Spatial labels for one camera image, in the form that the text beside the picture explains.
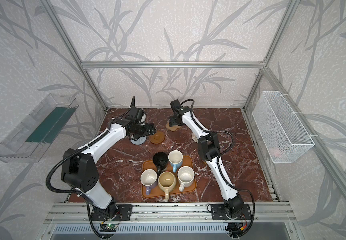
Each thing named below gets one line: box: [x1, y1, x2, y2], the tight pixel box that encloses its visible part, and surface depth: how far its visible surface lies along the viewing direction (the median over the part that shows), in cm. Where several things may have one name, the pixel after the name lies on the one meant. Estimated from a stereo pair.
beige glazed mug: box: [157, 171, 177, 201], surface depth 78 cm
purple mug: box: [140, 168, 158, 196], surface depth 80 cm
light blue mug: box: [168, 150, 184, 173], surface depth 86 cm
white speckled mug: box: [177, 165, 195, 192], surface depth 80 cm
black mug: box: [152, 152, 169, 176], surface depth 86 cm
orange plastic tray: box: [140, 155, 197, 200], surface depth 80 cm
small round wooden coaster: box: [149, 131, 165, 144], surface depth 104 cm
